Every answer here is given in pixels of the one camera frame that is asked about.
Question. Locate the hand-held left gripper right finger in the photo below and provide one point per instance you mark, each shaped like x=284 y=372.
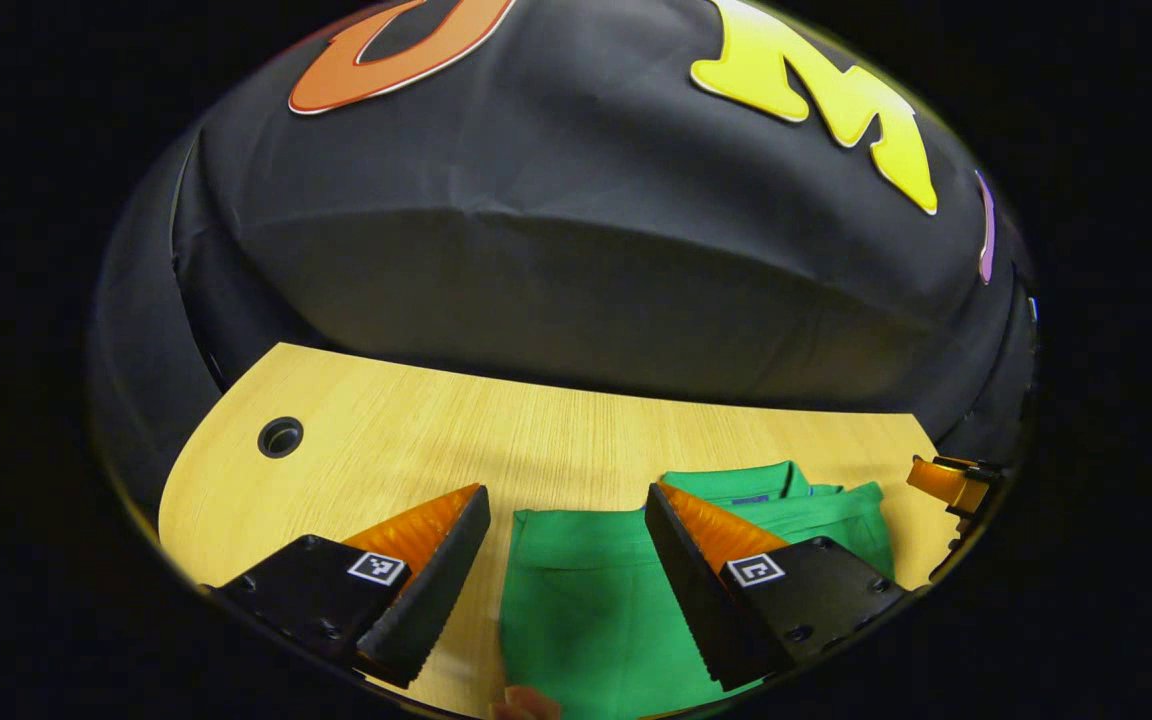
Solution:
x=696 y=600

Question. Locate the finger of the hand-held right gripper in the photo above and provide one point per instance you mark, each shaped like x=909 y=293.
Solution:
x=946 y=482

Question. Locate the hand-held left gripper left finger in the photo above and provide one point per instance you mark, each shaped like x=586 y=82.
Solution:
x=436 y=595

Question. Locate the green T-shirt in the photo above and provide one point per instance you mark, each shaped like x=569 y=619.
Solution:
x=586 y=620

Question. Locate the black backdrop cloth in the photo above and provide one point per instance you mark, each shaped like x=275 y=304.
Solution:
x=576 y=280

